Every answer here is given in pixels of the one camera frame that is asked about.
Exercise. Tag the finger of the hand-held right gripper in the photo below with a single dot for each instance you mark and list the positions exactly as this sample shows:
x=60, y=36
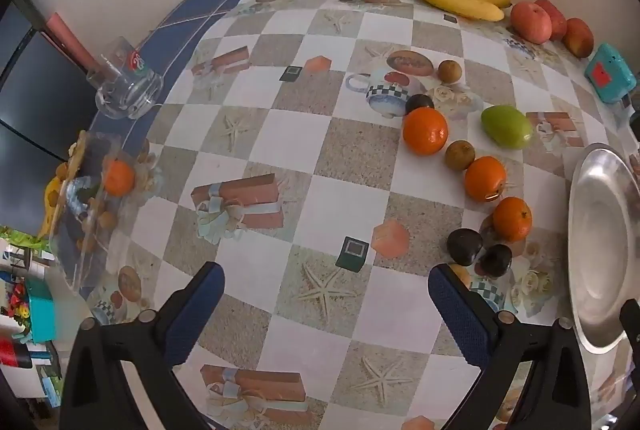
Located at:
x=632, y=325

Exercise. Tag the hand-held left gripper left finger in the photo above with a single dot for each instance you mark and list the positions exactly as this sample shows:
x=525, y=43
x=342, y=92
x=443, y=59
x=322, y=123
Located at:
x=200, y=310

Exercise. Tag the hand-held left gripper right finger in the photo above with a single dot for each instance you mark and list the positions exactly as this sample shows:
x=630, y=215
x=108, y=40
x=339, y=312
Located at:
x=460, y=320

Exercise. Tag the small brown fruit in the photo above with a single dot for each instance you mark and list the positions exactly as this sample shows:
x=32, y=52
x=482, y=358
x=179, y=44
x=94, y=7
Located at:
x=450, y=71
x=460, y=155
x=462, y=274

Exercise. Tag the dark plum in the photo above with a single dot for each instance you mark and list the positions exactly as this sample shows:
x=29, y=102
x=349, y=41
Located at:
x=419, y=102
x=464, y=247
x=496, y=260

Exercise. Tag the round metal bowl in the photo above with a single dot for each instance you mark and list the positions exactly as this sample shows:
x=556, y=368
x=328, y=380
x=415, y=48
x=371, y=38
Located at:
x=595, y=235

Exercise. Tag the orange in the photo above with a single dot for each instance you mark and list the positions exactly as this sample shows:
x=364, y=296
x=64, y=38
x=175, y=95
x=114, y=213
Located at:
x=485, y=179
x=425, y=131
x=512, y=219
x=120, y=178

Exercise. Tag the green mango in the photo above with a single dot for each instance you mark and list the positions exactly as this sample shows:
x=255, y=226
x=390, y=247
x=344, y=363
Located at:
x=506, y=126

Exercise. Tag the clear plastic container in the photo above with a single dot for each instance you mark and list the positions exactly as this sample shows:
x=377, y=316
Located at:
x=82, y=225

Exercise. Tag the orange inside plastic container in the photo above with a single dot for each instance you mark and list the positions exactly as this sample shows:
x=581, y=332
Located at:
x=120, y=178

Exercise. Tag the teal storage box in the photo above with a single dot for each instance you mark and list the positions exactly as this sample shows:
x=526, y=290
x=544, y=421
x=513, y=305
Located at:
x=41, y=312

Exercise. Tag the yellow object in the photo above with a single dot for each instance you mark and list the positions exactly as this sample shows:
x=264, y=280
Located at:
x=51, y=205

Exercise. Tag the printed checkered tablecloth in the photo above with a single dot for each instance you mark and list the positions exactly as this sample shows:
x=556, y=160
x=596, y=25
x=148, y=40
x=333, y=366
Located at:
x=300, y=135

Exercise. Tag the clear glass mug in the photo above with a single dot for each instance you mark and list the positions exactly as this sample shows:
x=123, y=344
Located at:
x=127, y=85

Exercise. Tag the teal box with red label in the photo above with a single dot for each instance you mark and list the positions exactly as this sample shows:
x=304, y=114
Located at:
x=610, y=72

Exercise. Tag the red apple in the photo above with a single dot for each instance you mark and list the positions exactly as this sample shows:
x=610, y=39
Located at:
x=579, y=37
x=556, y=17
x=530, y=22

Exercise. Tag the pink chair back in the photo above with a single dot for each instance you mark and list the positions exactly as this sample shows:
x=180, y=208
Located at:
x=70, y=40

